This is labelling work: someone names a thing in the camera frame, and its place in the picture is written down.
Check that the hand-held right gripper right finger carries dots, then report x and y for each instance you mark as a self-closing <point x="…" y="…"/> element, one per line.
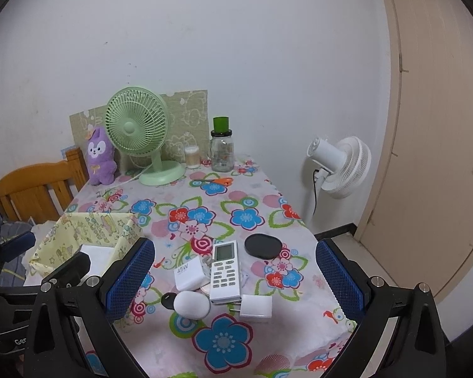
<point x="339" y="279"/>

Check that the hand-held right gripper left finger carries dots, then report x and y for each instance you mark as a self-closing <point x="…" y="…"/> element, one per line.
<point x="130" y="279"/>

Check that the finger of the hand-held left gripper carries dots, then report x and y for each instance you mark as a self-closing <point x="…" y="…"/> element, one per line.
<point x="17" y="241"/>
<point x="71" y="267"/>

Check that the small black key fob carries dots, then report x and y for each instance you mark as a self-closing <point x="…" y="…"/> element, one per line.
<point x="167" y="300"/>

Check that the yellow cartoon printed box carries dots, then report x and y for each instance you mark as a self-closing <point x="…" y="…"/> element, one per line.
<point x="98" y="224"/>

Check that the white charger with port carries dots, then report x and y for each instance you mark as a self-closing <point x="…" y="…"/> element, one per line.
<point x="187" y="275"/>

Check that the white oval device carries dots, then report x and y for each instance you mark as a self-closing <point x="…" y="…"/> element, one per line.
<point x="192" y="305"/>

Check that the black round disc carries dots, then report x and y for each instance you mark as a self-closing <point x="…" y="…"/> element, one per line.
<point x="263" y="246"/>

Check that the white square charger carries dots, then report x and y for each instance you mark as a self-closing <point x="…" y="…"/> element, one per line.
<point x="256" y="307"/>

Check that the white remote control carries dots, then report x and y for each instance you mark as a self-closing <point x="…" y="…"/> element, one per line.
<point x="224" y="271"/>

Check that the grey plaid bedding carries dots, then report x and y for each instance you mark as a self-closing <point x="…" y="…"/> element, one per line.
<point x="10" y="226"/>

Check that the white cloth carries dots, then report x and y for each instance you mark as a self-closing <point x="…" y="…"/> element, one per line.
<point x="43" y="230"/>

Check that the wooden bed headboard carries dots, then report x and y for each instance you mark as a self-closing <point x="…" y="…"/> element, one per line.
<point x="31" y="189"/>

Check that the purple plush toy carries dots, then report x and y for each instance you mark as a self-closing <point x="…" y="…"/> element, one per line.
<point x="100" y="157"/>

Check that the white standing fan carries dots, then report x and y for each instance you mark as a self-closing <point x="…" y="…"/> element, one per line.
<point x="350" y="165"/>

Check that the floral tablecloth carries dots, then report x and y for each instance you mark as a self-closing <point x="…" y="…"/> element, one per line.
<point x="240" y="201"/>

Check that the cotton swab container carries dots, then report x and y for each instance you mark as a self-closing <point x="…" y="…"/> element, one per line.
<point x="192" y="157"/>

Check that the green desk fan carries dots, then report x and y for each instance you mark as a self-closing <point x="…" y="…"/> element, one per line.
<point x="134" y="128"/>

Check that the glass mug jar green lid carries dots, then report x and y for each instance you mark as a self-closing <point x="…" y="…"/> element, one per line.
<point x="222" y="153"/>

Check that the blue wall sticker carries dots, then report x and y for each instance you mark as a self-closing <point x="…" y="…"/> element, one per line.
<point x="67" y="152"/>

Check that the beige cartoon printed wall panel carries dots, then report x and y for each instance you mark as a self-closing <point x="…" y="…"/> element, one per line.
<point x="185" y="114"/>

